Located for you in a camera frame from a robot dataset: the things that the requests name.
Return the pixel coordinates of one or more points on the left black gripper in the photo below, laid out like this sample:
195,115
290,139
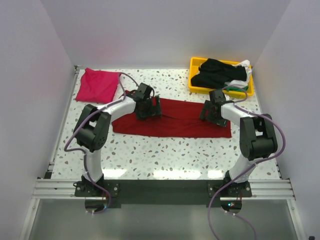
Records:
142,115

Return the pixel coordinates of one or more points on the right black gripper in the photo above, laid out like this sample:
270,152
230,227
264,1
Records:
207,106

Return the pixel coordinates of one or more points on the dark red t shirt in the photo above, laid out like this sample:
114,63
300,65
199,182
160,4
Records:
180,119

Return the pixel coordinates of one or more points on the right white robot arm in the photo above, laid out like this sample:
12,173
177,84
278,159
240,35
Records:
257,139

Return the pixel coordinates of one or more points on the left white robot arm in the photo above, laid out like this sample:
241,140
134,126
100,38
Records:
91,133

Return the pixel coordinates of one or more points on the green t shirt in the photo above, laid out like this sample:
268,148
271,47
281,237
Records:
237,89

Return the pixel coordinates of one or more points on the black t shirt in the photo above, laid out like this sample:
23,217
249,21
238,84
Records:
213,74

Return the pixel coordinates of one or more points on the yellow plastic bin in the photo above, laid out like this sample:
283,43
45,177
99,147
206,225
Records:
194,64

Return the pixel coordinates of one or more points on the white t shirt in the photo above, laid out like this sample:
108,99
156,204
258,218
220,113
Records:
248,71

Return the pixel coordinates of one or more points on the folded pink t shirt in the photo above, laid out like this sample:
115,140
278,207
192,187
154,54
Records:
97,86

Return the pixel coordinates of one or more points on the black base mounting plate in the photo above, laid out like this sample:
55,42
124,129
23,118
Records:
115,193

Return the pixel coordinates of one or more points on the aluminium frame rail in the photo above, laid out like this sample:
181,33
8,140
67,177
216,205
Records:
47,188

